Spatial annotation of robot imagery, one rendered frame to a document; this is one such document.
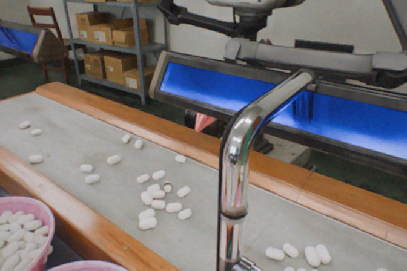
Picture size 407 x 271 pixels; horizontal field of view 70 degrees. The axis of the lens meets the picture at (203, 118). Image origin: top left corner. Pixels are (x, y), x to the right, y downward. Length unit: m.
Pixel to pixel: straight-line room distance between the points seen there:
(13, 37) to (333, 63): 0.78
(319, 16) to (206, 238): 2.13
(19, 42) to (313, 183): 0.78
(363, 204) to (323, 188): 0.09
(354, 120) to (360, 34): 2.16
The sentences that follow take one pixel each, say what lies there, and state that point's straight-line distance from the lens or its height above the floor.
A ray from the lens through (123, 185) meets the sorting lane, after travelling 0.79.
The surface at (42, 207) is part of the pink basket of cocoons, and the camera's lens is 0.75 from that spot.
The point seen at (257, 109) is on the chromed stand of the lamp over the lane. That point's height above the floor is 1.12.
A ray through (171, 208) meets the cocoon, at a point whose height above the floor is 0.75.
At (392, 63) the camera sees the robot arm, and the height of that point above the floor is 1.05.
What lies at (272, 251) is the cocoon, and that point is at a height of 0.76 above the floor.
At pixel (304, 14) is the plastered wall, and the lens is 2.56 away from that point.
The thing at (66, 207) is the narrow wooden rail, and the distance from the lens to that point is 0.73.
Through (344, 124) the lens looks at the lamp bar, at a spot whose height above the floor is 1.08.
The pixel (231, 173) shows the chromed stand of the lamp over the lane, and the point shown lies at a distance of 0.24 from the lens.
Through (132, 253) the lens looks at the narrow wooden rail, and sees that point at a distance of 0.60.
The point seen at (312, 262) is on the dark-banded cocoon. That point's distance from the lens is 0.62.
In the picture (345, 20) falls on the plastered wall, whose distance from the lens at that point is 2.50.
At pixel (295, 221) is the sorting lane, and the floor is 0.74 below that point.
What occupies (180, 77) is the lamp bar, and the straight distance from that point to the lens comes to 0.44.
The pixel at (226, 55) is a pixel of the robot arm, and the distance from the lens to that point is 0.81.
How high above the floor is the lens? 1.22
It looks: 26 degrees down
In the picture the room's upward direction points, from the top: straight up
